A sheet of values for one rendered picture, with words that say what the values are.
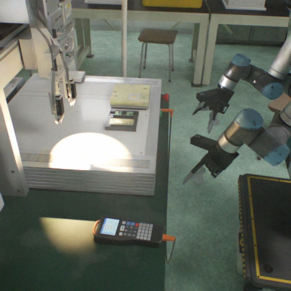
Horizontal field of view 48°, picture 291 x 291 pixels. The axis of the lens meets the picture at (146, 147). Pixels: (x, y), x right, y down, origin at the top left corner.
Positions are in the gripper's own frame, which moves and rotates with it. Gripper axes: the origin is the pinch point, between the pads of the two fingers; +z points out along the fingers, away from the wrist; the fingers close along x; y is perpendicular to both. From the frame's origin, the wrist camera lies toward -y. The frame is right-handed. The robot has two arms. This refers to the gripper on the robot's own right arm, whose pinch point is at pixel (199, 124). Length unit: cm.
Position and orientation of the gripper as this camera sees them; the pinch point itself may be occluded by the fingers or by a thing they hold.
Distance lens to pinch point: 158.6
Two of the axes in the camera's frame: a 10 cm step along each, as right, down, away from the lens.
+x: -3.5, -6.0, 7.2
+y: 8.3, 1.4, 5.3
